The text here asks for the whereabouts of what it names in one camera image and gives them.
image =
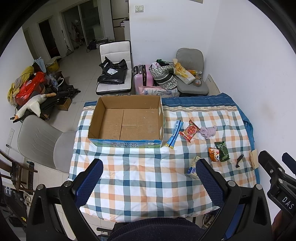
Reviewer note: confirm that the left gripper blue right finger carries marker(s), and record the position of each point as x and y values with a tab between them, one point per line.
207	178

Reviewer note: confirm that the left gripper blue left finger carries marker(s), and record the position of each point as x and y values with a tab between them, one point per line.
86	181

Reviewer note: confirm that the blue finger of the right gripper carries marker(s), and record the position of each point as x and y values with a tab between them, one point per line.
269	164
289	162

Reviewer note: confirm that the small milk carton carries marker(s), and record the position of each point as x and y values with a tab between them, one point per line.
191	172

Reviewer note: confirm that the orange snack packet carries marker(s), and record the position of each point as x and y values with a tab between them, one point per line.
214	154

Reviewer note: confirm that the green snack packet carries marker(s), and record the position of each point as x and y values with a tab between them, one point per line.
223	151

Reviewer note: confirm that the purple soft cloth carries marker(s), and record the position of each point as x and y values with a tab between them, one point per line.
208	132

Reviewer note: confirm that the red snack packet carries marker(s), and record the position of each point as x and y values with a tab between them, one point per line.
189	132

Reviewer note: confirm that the long blue snack packet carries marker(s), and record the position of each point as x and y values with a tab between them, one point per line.
171	141

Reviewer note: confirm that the black clip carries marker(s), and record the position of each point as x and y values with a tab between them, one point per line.
238	160

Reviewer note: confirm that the plaid checked blanket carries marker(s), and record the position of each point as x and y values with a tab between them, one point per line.
140	183

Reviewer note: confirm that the grey plastic chair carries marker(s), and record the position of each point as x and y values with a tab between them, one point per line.
42	143

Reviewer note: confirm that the wooden chair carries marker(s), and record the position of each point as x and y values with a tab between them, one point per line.
15	174

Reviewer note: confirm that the open cardboard box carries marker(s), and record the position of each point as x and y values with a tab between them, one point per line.
128	121

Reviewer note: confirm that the white goose plush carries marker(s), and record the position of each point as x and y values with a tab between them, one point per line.
32	105

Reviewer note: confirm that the floral pillow package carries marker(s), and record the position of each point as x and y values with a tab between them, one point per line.
156	90

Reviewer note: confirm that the yellow bread bag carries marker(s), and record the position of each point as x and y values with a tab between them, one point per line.
182	73

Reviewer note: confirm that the red plastic bag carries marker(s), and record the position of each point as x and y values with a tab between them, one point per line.
26	90

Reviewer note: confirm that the white padded chair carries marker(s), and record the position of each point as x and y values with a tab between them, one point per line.
115	52

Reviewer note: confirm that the yellow clothes pile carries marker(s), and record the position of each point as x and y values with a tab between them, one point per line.
17	84

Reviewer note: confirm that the black plastic bag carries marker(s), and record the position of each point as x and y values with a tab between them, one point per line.
113	73

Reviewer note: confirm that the patterned tote bag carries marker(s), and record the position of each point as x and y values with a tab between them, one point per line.
164	75

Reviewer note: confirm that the grey office chair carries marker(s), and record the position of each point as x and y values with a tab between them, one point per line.
192	59

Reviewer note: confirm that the pink suitcase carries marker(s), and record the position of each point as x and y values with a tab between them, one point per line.
142	78

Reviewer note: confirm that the wall switch panel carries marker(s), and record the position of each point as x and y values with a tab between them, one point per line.
139	8

